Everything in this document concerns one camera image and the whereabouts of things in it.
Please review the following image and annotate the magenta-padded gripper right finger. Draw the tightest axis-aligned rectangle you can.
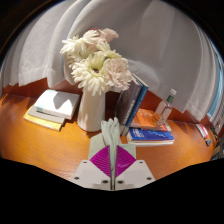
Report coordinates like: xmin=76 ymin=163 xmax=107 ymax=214
xmin=113 ymin=144 xmax=157 ymax=191

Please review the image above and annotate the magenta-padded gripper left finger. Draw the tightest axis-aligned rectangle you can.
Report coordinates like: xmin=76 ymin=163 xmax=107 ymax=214
xmin=70 ymin=144 xmax=113 ymax=191

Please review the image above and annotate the pale green towel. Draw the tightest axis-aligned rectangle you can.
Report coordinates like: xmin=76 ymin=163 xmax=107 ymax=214
xmin=87 ymin=117 xmax=138 ymax=179

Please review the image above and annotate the orange flat book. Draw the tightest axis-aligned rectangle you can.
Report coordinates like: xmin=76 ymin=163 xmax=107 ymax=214
xmin=129 ymin=108 xmax=172 ymax=133

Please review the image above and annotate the white ceramic vase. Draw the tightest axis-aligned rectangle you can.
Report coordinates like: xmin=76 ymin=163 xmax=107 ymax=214
xmin=76 ymin=87 xmax=107 ymax=133

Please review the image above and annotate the clear bottle with green label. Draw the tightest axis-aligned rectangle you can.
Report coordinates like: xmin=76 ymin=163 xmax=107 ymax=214
xmin=151 ymin=88 xmax=178 ymax=127

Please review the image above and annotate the yellow flat book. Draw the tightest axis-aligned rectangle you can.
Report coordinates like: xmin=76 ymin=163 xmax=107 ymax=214
xmin=23 ymin=111 xmax=67 ymax=132

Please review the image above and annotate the thin cream book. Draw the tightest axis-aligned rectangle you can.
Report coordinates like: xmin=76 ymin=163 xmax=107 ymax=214
xmin=27 ymin=105 xmax=67 ymax=127

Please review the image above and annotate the dark grey upright book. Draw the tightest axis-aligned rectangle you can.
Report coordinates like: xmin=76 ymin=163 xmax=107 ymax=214
xmin=114 ymin=78 xmax=143 ymax=128

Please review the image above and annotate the thick white book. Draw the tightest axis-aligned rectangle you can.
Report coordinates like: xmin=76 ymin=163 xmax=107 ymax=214
xmin=33 ymin=88 xmax=82 ymax=121

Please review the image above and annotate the red and white flat packet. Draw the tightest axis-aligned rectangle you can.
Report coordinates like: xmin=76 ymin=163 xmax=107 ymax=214
xmin=195 ymin=123 xmax=210 ymax=140

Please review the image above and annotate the white and pink flower bouquet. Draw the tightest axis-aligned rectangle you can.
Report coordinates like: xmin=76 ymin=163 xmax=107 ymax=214
xmin=59 ymin=27 xmax=134 ymax=97

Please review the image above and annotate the window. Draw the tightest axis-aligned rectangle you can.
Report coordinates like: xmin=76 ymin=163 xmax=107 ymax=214
xmin=206 ymin=49 xmax=224 ymax=121

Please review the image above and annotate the white curtain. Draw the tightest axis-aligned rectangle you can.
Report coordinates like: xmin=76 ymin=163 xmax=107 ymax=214
xmin=0 ymin=0 xmax=224 ymax=123

